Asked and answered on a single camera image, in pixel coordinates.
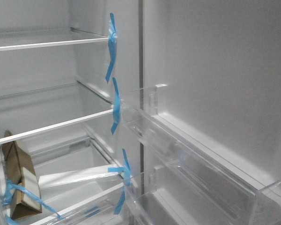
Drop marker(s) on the white fridge door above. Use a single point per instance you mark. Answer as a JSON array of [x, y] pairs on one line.
[[223, 42]]

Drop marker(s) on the lower clear door bin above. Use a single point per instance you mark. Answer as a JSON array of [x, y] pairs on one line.
[[177, 199]]

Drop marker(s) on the clear door bin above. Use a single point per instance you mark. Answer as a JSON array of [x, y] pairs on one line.
[[215, 134], [177, 199]]

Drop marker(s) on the lower glass fridge shelf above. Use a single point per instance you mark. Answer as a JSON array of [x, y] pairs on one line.
[[90, 202]]

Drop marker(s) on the glass fridge shelf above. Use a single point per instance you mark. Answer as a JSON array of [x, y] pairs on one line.
[[90, 202], [47, 38], [26, 111]]

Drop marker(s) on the middle glass fridge shelf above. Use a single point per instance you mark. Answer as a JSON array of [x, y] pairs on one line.
[[26, 111]]

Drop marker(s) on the top glass fridge shelf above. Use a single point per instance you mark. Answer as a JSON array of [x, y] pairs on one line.
[[47, 38]]

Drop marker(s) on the upper clear door bin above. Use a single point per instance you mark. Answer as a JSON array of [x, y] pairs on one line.
[[215, 134]]

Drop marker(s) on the middle blue tape strip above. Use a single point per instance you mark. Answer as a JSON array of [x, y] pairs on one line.
[[116, 107]]

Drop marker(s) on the blue tape strip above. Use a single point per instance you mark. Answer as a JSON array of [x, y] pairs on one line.
[[112, 46], [126, 173], [116, 107], [6, 190]]

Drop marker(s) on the lower blue tape strip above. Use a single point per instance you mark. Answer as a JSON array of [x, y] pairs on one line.
[[126, 173]]

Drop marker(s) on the top blue tape strip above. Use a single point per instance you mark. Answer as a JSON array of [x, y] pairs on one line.
[[112, 46]]

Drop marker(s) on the clear crisper drawer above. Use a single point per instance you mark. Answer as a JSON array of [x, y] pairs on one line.
[[62, 178]]

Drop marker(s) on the brown cardboard box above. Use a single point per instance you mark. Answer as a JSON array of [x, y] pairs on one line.
[[20, 171]]

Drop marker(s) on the left blue tape strip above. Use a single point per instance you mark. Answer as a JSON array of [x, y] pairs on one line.
[[6, 190]]

